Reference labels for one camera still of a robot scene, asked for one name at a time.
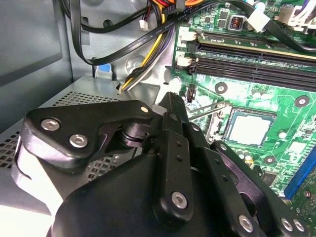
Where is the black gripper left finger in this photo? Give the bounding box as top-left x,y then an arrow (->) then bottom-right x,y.
11,92 -> 195,223

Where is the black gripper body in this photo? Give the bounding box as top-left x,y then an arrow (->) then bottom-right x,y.
50,153 -> 237,237

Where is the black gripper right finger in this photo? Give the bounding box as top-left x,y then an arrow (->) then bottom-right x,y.
176,95 -> 312,237

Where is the silver CPU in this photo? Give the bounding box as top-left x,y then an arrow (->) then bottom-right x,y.
226,111 -> 276,149

